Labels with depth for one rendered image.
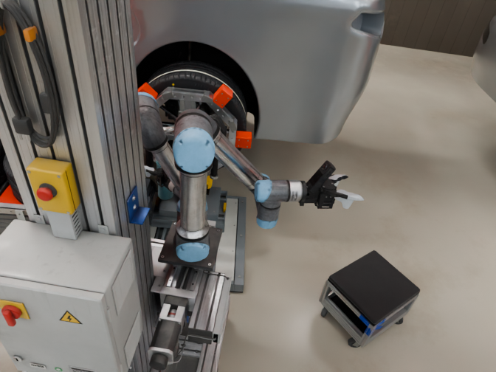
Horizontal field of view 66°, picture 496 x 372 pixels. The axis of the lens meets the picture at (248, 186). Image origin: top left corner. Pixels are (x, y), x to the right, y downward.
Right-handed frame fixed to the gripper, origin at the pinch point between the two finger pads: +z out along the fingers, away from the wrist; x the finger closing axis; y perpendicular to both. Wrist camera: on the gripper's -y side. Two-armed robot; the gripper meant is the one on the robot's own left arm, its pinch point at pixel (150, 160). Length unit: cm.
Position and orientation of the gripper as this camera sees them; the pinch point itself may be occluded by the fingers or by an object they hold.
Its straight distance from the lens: 207.1
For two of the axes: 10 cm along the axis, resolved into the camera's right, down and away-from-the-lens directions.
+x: 7.1, -3.9, 5.8
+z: -6.9, -5.1, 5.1
